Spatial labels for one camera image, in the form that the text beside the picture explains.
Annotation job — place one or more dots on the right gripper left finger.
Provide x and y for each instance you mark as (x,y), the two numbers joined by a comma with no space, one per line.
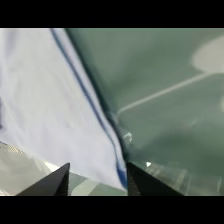
(53,185)

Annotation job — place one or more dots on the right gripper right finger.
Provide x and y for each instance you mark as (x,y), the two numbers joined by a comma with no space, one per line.
(146,184)

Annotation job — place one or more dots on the light blue shirt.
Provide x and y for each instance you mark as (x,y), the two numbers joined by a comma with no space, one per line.
(46,100)

